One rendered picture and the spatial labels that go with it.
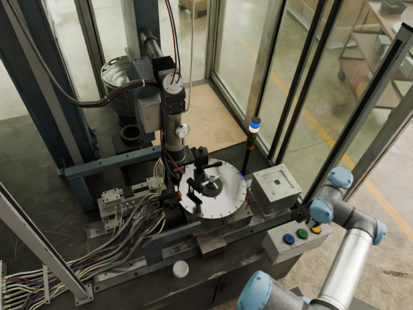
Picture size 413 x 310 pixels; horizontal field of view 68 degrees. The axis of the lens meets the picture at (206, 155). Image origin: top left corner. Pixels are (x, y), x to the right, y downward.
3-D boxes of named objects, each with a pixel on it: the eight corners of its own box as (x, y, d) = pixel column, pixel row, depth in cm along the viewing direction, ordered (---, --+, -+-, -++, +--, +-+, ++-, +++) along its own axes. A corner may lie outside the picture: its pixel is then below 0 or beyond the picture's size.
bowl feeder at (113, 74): (153, 98, 209) (149, 50, 181) (166, 128, 191) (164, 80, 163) (107, 107, 200) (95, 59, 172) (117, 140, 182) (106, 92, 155)
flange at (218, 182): (193, 186, 140) (193, 183, 138) (209, 172, 145) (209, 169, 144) (212, 200, 135) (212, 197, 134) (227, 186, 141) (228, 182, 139)
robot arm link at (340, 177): (326, 177, 99) (335, 160, 104) (315, 195, 108) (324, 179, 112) (350, 189, 96) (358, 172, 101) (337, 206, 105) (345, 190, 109)
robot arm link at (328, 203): (345, 223, 91) (357, 198, 97) (311, 203, 95) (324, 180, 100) (335, 234, 97) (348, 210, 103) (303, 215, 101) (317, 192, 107)
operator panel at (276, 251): (308, 226, 153) (319, 211, 141) (322, 245, 146) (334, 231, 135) (260, 245, 145) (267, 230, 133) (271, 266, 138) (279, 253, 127)
